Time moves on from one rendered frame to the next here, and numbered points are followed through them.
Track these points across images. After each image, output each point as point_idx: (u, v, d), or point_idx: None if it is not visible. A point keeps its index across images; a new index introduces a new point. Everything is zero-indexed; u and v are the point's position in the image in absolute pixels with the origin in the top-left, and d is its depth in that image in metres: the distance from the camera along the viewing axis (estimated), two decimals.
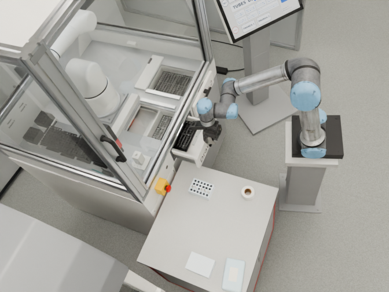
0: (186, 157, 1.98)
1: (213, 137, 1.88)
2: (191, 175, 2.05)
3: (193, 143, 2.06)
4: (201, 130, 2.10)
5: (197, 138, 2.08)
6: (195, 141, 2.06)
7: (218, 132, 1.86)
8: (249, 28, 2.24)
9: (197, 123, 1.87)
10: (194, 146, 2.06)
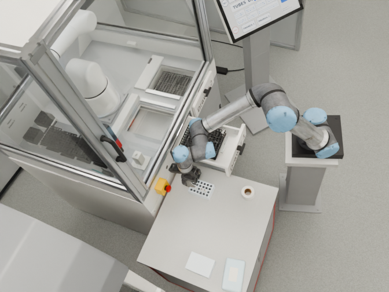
0: (216, 165, 1.93)
1: (192, 181, 1.83)
2: None
3: (221, 151, 2.00)
4: (228, 137, 2.05)
5: (225, 146, 2.02)
6: (223, 149, 2.00)
7: (197, 177, 1.81)
8: (249, 28, 2.24)
9: (176, 166, 1.82)
10: (223, 154, 2.00)
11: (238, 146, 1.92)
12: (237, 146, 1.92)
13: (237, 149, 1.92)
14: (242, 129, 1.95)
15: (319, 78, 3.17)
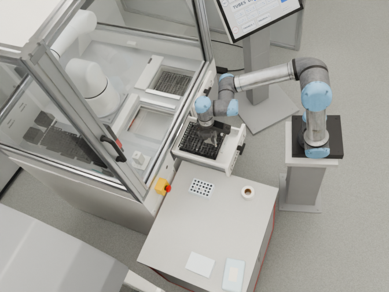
0: (216, 165, 1.93)
1: None
2: (191, 175, 2.05)
3: (221, 151, 2.00)
4: (228, 137, 2.05)
5: (225, 146, 2.02)
6: (223, 149, 2.00)
7: (199, 129, 1.80)
8: (249, 28, 2.24)
9: (221, 126, 1.74)
10: (223, 154, 2.00)
11: (238, 146, 1.92)
12: (237, 146, 1.92)
13: (237, 149, 1.92)
14: (242, 129, 1.95)
15: None
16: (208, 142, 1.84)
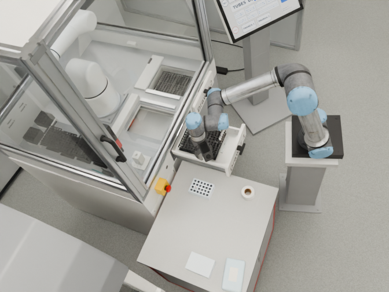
0: (216, 165, 1.93)
1: None
2: (191, 175, 2.05)
3: (221, 151, 2.00)
4: (228, 137, 2.05)
5: (225, 146, 2.02)
6: (223, 149, 2.00)
7: None
8: (249, 28, 2.24)
9: (205, 151, 1.74)
10: (223, 154, 2.00)
11: (238, 146, 1.92)
12: (237, 146, 1.92)
13: (237, 149, 1.92)
14: (242, 129, 1.95)
15: (319, 78, 3.17)
16: None
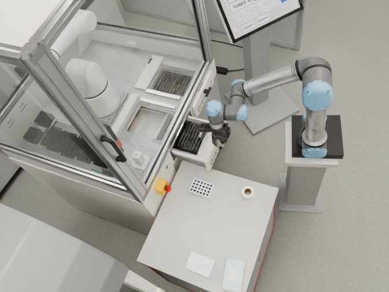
0: (196, 160, 1.97)
1: (222, 139, 1.86)
2: (191, 175, 2.05)
3: (202, 146, 2.04)
4: (210, 132, 2.08)
5: (206, 141, 2.06)
6: (204, 143, 2.04)
7: (227, 135, 1.84)
8: (249, 28, 2.24)
9: (206, 125, 1.86)
10: (204, 149, 2.04)
11: None
12: None
13: None
14: None
15: None
16: None
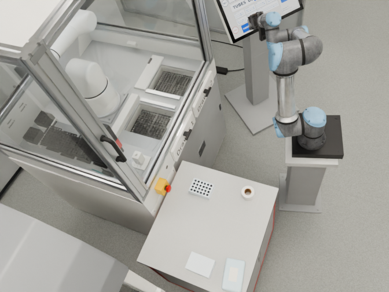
0: None
1: None
2: (191, 175, 2.05)
3: None
4: None
5: None
6: None
7: (254, 14, 2.07)
8: None
9: (263, 33, 2.07)
10: None
11: (184, 132, 2.03)
12: (183, 131, 2.02)
13: (183, 135, 2.02)
14: (189, 116, 2.06)
15: (319, 78, 3.17)
16: (248, 22, 2.16)
